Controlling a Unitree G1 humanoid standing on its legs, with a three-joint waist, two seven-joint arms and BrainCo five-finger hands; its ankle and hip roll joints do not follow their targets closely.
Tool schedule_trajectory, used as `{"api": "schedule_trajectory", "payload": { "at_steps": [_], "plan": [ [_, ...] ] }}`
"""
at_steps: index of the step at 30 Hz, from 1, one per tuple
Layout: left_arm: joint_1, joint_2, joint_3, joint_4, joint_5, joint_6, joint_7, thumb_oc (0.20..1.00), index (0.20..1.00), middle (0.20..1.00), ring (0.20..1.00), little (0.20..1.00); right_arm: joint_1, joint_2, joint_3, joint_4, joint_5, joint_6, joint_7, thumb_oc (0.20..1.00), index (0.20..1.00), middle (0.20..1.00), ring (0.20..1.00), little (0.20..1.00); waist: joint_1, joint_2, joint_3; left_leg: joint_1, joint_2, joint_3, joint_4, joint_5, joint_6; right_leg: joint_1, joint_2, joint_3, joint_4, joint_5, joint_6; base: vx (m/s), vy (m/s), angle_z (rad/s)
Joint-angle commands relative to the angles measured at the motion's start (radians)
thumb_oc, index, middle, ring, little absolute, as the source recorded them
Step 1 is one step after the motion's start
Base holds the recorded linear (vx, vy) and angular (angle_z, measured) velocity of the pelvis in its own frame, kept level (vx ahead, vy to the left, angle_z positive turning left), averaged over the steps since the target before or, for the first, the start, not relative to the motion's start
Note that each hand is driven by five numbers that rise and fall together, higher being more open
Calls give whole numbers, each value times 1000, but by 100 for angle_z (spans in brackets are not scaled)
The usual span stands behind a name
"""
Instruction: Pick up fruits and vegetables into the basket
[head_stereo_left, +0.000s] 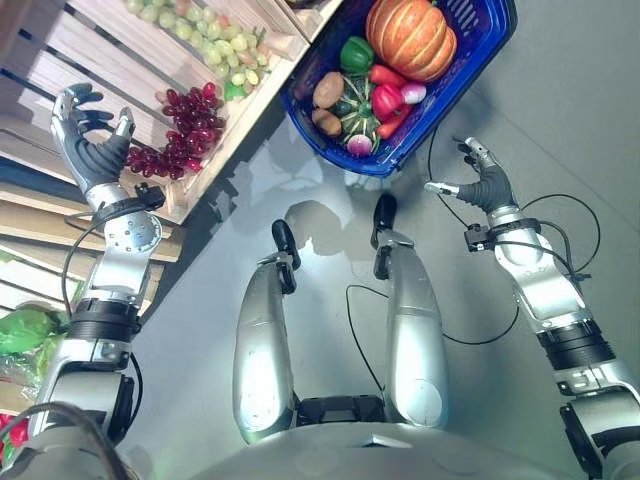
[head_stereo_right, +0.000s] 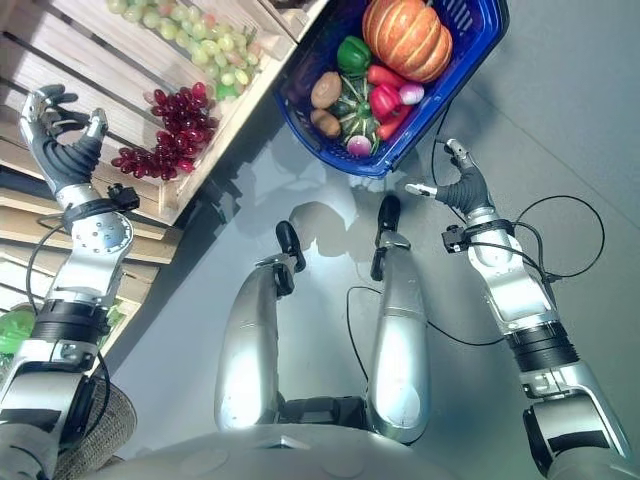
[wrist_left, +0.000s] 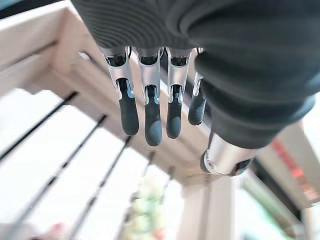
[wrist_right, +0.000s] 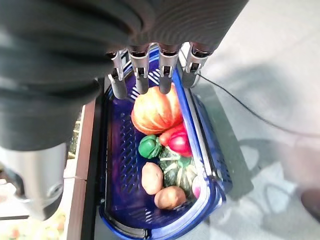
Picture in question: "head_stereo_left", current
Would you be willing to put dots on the dark robot foot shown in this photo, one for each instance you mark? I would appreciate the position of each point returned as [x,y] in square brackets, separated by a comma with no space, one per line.
[384,215]
[286,242]

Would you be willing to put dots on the green grape bunch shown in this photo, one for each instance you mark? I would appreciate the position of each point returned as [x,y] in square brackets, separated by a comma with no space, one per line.
[215,37]

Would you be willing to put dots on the brown kiwi fruit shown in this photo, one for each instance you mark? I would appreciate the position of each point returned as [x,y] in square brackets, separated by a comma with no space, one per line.
[328,90]

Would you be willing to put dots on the brown potato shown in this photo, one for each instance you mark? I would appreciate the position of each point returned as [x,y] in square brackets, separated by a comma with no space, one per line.
[327,121]

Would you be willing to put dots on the red grape bunch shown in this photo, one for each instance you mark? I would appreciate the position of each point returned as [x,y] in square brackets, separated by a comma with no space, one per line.
[185,132]

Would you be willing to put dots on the orange carrot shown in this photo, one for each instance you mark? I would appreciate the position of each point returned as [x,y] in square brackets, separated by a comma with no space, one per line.
[387,75]

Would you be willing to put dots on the silver robot torso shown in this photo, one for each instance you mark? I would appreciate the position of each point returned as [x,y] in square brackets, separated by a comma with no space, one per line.
[390,457]

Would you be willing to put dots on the right dark robot foot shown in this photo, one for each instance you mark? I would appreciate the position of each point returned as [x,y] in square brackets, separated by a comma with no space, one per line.
[384,215]

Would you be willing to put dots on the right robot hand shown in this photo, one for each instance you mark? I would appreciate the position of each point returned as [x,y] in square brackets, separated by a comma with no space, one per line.
[492,185]

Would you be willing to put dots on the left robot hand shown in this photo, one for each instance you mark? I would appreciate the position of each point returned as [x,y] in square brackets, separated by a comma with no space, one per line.
[92,152]

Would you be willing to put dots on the green striped squash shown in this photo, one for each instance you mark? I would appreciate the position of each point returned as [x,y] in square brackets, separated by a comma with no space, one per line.
[357,107]

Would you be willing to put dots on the blue plastic shopping basket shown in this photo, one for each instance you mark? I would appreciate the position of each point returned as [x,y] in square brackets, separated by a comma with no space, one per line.
[400,85]

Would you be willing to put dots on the pink white radish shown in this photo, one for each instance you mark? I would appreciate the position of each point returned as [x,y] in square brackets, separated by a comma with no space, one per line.
[414,93]

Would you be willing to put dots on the wooden shelf boards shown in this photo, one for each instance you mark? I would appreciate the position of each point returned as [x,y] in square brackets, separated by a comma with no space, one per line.
[60,250]

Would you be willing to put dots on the left dark robot foot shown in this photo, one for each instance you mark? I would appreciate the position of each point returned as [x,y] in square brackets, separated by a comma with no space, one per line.
[286,242]

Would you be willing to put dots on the wooden display crate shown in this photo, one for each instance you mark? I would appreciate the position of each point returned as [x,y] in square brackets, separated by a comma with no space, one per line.
[150,95]

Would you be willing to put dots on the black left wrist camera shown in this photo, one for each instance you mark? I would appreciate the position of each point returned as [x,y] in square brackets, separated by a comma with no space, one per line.
[149,196]

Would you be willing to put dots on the pink white turnip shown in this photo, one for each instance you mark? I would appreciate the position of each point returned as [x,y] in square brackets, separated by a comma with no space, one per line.
[359,145]

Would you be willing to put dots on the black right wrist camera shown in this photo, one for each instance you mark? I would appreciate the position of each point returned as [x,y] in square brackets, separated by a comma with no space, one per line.
[475,237]

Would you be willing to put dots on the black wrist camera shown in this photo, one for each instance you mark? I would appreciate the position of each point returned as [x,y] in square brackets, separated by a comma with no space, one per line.
[475,237]
[149,196]

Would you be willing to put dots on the right silver robot leg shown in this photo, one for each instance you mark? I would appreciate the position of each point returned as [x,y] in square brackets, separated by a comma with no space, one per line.
[415,340]

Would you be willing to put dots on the red bell pepper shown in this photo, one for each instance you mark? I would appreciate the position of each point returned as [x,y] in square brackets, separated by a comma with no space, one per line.
[386,100]

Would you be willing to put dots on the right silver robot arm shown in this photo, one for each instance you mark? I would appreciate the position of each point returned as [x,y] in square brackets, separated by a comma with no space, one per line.
[565,310]

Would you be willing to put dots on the green bell pepper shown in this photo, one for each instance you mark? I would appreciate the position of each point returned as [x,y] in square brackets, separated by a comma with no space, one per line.
[356,54]

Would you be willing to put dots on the orange pumpkin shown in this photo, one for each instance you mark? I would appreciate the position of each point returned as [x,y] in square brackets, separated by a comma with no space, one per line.
[412,37]

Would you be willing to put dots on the red vegetable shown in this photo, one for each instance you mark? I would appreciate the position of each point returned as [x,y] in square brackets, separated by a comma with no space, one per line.
[12,435]

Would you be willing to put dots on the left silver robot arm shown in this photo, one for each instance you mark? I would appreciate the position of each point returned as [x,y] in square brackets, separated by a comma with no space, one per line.
[105,280]

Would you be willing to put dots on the green leafy vegetable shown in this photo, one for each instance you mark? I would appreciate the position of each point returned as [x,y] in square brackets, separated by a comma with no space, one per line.
[25,332]

